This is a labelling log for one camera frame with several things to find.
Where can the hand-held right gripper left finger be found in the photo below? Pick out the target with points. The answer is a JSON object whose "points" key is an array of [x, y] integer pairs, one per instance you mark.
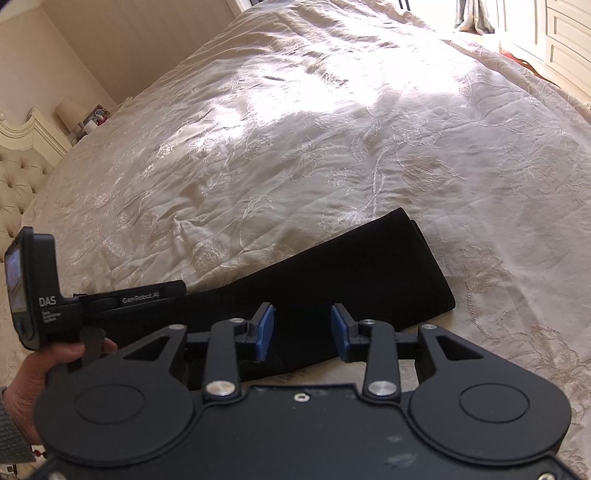
{"points": [[265, 334]]}

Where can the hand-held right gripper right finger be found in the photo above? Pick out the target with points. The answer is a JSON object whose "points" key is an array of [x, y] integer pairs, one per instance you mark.
{"points": [[340, 332]]}

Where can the black pants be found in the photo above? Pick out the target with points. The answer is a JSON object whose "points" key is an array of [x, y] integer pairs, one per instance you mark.
{"points": [[346, 277]]}

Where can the person's left forearm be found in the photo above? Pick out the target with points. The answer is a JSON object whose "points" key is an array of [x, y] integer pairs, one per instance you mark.
{"points": [[11, 438]]}

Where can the person's left hand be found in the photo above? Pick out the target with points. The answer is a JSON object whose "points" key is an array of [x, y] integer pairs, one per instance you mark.
{"points": [[32, 383]]}

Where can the cream tufted headboard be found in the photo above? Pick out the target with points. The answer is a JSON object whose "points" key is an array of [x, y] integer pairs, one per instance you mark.
{"points": [[23, 184]]}

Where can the cream embroidered bedspread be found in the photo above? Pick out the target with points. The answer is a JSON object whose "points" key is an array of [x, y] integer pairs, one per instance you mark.
{"points": [[323, 138]]}

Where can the bedside table clutter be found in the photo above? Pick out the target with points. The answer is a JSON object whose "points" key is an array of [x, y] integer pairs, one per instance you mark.
{"points": [[94, 120]]}

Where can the cream bedside lamp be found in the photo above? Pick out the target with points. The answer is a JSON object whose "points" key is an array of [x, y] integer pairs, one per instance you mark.
{"points": [[69, 113]]}

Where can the white dresser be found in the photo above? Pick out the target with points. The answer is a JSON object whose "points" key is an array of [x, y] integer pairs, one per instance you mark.
{"points": [[554, 41]]}

